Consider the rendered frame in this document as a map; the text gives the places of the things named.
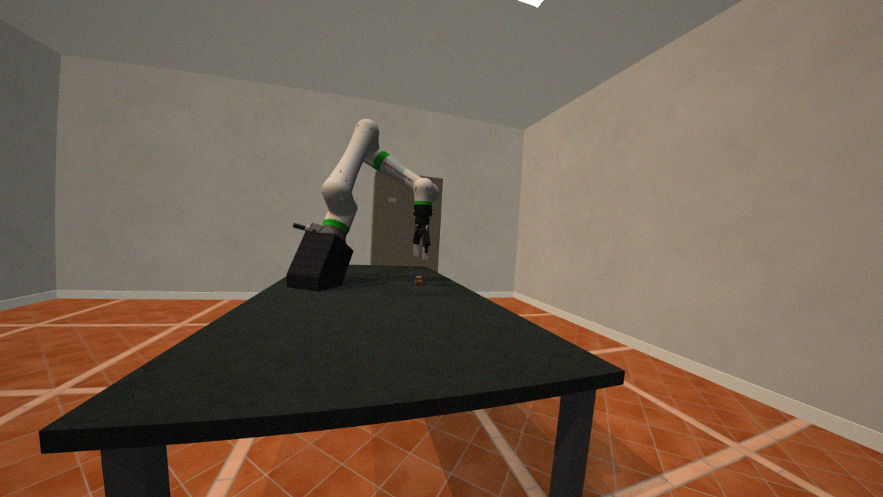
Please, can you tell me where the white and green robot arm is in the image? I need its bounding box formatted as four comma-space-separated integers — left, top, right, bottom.
293, 119, 439, 243

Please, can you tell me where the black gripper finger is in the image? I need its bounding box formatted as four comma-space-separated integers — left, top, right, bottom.
413, 226, 421, 256
419, 226, 431, 260

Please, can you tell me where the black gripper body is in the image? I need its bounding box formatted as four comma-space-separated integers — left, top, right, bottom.
415, 216, 430, 233

